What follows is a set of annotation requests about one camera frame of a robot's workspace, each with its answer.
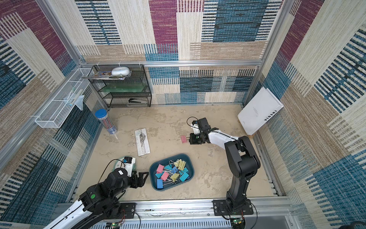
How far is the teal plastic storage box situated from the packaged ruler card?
0.14 m

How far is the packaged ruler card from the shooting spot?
958 millimetres

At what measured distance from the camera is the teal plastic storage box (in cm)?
80
